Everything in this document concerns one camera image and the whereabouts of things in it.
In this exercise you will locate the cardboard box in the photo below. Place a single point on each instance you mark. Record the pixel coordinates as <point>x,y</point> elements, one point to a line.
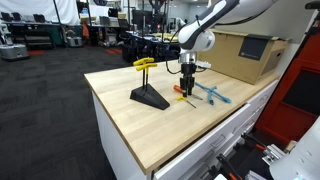
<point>246,57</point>

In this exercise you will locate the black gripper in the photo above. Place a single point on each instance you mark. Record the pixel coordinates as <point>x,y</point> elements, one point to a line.
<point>187,80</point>

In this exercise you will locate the smallest yellow T-handle hex key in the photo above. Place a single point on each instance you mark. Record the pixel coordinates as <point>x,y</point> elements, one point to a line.
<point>184,99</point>

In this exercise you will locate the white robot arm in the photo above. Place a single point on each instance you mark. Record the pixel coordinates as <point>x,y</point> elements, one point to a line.
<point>197,36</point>

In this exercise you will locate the orange handled screwdriver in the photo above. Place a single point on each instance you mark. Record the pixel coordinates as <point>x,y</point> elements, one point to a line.
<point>178,89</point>

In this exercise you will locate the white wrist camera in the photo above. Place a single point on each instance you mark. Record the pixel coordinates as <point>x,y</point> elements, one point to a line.
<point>203,64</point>

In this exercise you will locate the black wedge tool stand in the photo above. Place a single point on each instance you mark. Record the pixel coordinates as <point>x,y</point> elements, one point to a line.
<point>148,95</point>

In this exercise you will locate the white backdrop curtain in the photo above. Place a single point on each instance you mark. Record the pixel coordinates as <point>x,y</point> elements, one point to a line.
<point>63,11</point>

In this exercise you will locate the white drawer cabinet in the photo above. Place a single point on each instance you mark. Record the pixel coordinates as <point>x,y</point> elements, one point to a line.
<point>145,143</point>

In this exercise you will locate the tallest yellow T-handle hex key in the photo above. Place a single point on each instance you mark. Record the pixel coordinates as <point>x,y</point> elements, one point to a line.
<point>142,61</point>

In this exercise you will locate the red tool cabinet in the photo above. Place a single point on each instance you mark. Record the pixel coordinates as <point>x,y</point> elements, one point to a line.
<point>295,104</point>

